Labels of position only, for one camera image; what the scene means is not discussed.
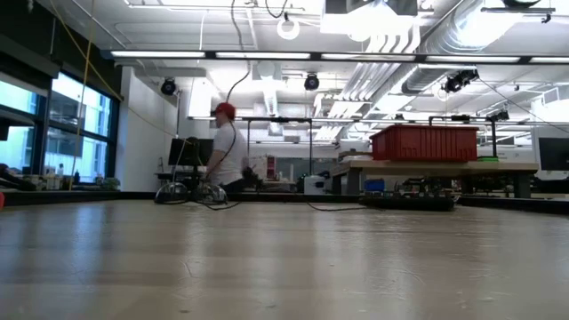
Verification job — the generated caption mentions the thin black cord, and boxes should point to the thin black cord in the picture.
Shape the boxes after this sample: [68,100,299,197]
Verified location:
[190,0,370,212]

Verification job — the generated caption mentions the white machine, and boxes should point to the white machine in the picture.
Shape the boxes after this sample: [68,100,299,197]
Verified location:
[303,174,329,196]

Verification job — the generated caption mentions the black monitor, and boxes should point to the black monitor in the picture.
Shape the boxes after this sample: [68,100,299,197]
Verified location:
[167,137,214,168]
[538,137,569,172]

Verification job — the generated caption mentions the clear safety glasses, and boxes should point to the clear safety glasses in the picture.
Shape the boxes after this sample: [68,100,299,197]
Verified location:
[154,180,230,206]

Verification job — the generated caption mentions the black keypad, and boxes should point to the black keypad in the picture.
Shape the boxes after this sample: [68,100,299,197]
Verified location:
[357,188,458,212]

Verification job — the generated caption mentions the red ribbed plastic bin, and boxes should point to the red ribbed plastic bin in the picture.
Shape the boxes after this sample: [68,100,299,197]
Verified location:
[369,124,480,163]

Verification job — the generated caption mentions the white ceiling unit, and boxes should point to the white ceiling unit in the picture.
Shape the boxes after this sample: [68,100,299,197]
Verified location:
[319,0,419,36]

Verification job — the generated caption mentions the wooden top rolling workbench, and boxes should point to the wooden top rolling workbench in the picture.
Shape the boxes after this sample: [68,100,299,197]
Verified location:
[331,158,541,200]

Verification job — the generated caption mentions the large window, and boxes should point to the large window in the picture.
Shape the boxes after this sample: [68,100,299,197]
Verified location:
[0,70,120,191]

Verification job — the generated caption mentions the black metal rack frame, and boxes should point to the black metal rack frame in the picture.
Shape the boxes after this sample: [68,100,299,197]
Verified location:
[242,116,315,177]

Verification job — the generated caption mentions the white ceiling ring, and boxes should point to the white ceiling ring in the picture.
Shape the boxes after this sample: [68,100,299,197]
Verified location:
[276,12,301,42]

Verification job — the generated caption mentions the silver ventilation duct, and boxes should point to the silver ventilation duct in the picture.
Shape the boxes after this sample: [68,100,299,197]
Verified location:
[401,64,480,95]

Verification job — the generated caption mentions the black ceiling camera rig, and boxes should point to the black ceiling camera rig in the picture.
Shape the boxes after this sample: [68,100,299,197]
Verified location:
[441,68,480,94]

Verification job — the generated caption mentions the yellow hanging cable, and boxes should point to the yellow hanging cable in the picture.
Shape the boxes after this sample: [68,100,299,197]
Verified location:
[48,0,210,190]

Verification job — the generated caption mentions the black camera stand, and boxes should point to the black camera stand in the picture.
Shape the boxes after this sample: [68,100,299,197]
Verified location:
[428,109,511,164]

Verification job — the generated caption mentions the yellow extension cable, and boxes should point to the yellow extension cable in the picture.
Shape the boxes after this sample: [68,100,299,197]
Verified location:
[68,0,97,192]

